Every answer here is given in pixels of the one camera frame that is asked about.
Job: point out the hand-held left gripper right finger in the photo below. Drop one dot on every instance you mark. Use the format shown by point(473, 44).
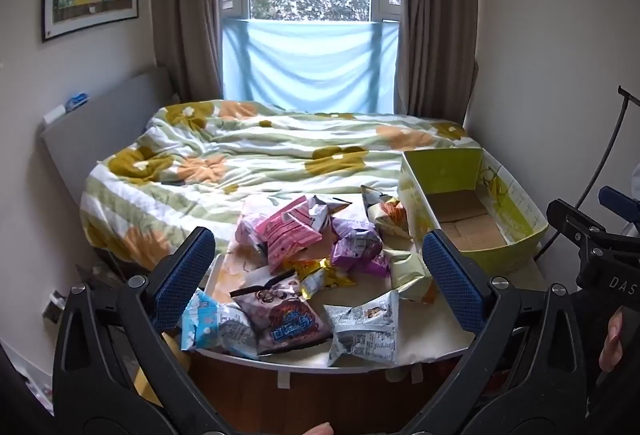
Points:
point(450, 280)

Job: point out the dark brown snack packet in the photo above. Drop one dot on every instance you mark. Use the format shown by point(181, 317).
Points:
point(285, 315)

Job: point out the silver black snack packet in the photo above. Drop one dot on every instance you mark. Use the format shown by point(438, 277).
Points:
point(322, 211)

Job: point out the brown curtain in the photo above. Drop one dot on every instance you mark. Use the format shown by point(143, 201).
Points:
point(190, 5)
point(435, 15)

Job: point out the white orange snack packet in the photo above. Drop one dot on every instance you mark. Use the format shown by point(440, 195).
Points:
point(385, 215)

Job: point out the cream green snack packet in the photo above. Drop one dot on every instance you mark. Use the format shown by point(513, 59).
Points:
point(410, 272)

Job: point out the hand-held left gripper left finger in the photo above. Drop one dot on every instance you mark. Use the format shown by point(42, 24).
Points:
point(185, 275)

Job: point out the blue white small item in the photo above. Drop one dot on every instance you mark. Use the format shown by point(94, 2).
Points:
point(70, 105)

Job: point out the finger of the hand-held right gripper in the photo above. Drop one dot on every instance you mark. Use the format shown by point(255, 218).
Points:
point(617, 201)
point(575, 222)

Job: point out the person's right hand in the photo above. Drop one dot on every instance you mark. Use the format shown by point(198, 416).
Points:
point(612, 340)

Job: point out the purple snack packet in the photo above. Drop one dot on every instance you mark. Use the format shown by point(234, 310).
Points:
point(377, 266)
point(356, 241)

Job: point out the light blue snack packet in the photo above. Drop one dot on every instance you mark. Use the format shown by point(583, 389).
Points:
point(215, 322)

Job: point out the person's left hand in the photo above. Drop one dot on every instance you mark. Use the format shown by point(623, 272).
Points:
point(315, 430)

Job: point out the light blue cloth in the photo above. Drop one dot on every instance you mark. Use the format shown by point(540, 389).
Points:
point(310, 65)

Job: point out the yellow snack packet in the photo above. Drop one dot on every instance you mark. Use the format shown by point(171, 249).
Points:
point(320, 280)

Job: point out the white grey snack packet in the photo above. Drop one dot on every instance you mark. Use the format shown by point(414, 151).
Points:
point(365, 330)

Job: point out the pink striped snack packet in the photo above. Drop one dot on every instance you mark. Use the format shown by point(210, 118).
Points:
point(287, 230)

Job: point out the green cardboard box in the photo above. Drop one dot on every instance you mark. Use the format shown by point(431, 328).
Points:
point(465, 220)

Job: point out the grey bed headboard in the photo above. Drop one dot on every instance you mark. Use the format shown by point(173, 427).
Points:
point(100, 125)

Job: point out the floral green striped blanket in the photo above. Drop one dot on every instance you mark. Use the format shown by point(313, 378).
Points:
point(260, 150)

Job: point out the light pink snack packet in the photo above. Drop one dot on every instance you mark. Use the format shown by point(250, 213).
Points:
point(248, 232)

